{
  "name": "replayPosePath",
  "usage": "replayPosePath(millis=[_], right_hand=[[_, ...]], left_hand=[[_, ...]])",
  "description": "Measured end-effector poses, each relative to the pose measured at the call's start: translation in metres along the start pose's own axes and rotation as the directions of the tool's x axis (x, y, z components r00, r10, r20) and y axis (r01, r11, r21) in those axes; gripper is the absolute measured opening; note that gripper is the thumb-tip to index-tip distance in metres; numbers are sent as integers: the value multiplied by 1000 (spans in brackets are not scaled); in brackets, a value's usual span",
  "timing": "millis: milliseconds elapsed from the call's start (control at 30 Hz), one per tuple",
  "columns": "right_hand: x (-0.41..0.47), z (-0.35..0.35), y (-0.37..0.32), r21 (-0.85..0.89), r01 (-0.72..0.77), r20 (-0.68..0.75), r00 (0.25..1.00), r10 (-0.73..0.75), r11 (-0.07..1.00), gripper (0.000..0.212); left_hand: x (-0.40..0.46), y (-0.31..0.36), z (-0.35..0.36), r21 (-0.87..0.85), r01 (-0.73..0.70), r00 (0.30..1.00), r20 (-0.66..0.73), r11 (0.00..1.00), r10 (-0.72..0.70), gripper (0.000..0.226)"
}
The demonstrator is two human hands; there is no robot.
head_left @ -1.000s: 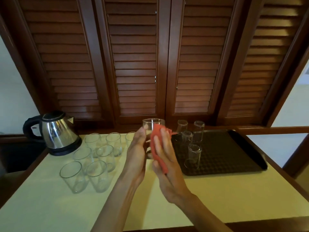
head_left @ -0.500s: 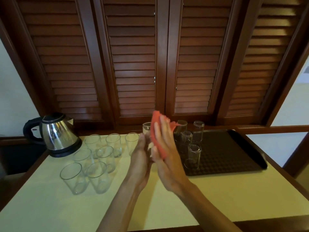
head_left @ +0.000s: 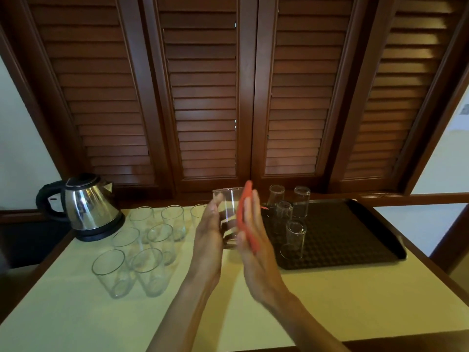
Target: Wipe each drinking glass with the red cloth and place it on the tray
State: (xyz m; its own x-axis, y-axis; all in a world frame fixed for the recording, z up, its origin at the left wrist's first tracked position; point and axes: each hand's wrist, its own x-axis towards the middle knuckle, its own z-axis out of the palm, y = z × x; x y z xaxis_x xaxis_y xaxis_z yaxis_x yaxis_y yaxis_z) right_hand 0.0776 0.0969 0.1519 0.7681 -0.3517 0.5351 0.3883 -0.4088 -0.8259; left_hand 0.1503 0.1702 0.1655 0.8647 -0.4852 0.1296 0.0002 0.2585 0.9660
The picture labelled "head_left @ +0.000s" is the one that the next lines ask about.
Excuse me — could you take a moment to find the person's left hand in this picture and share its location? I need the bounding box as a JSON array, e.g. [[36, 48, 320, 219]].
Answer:
[[187, 192, 225, 290]]

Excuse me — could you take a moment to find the person's right hand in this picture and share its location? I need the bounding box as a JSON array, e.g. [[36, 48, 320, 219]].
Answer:
[[236, 189, 294, 308]]

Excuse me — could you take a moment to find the red cloth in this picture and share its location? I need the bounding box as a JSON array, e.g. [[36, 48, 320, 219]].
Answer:
[[236, 180, 261, 253]]

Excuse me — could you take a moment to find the group of clear glasses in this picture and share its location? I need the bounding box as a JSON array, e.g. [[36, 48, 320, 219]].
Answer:
[[91, 203, 210, 300]]

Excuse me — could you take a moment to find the dark brown textured tray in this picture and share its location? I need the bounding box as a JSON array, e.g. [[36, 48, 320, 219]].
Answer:
[[259, 198, 407, 271]]

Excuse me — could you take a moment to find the person's left forearm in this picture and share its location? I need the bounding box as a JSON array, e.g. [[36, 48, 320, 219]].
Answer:
[[146, 276, 217, 352]]

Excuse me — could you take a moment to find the steel electric kettle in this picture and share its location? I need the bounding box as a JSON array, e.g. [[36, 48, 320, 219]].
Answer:
[[35, 173, 126, 242], [76, 212, 126, 242]]

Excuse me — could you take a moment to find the brown louvered wooden shutter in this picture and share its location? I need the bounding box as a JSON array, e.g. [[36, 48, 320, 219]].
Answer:
[[251, 0, 382, 190], [3, 0, 173, 193], [328, 0, 469, 195], [141, 0, 258, 193]]

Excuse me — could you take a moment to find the white paper notice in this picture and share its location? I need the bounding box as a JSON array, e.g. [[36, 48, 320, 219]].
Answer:
[[449, 92, 469, 132]]

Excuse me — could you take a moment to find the brown wooden wall rail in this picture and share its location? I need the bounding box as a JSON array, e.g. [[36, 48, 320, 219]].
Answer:
[[358, 192, 469, 208]]

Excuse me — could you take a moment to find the brown wooden door frame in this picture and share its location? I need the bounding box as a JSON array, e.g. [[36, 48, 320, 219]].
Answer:
[[429, 205, 469, 274]]

